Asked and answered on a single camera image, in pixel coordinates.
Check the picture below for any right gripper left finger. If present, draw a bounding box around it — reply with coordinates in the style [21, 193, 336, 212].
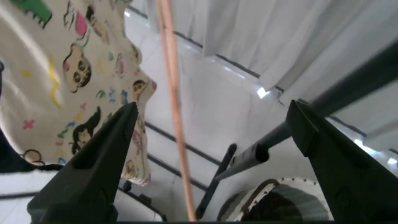
[27, 101, 139, 222]

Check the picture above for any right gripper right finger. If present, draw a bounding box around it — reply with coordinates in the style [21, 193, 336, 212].
[285, 99, 398, 222]

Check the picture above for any cream printed garment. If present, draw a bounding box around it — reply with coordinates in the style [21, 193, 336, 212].
[0, 0, 158, 187]

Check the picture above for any pink clothes hanger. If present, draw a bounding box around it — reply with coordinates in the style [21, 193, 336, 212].
[156, 0, 197, 222]

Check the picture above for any white laundry basket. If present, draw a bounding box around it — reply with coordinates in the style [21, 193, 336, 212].
[216, 176, 335, 222]

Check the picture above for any black clothes rack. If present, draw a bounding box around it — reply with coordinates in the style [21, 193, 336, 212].
[144, 39, 398, 220]

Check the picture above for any white curtain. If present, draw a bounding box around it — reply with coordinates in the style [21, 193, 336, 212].
[129, 0, 398, 155]

